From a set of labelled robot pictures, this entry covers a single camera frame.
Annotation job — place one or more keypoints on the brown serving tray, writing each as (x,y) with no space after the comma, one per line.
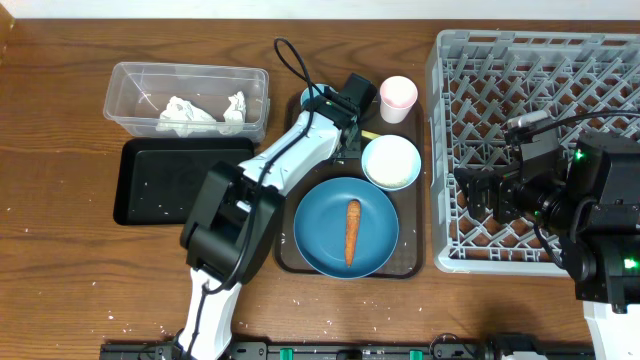
(408,257)

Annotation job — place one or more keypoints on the black tray bin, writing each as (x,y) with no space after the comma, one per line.
(159,178)

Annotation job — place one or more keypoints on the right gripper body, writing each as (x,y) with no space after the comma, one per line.
(480,188)

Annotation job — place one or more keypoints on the pink cup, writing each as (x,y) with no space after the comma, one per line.
(398,94)

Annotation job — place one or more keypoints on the orange carrot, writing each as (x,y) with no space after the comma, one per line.
(353,217)

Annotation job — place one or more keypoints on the light blue rice bowl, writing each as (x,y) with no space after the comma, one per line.
(391,162)

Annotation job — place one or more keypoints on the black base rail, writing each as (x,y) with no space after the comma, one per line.
(443,347)

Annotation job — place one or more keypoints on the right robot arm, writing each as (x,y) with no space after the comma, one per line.
(591,203)

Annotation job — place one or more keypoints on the white tissue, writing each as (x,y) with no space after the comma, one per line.
(182,117)

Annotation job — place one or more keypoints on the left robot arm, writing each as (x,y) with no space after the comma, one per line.
(238,210)

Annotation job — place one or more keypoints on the white paper ball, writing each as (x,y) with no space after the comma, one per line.
(235,115)

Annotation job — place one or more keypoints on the grey dishwasher rack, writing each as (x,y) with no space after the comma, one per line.
(477,80)

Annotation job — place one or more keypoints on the light blue cup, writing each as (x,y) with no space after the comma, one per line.
(316,91)

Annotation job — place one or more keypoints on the clear plastic bin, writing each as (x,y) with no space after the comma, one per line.
(138,92)

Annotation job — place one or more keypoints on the yellow plastic spoon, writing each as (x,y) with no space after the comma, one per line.
(369,135)

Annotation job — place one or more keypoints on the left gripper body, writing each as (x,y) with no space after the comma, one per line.
(350,144)

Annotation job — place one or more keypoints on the dark blue plate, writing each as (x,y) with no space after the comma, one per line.
(320,228)

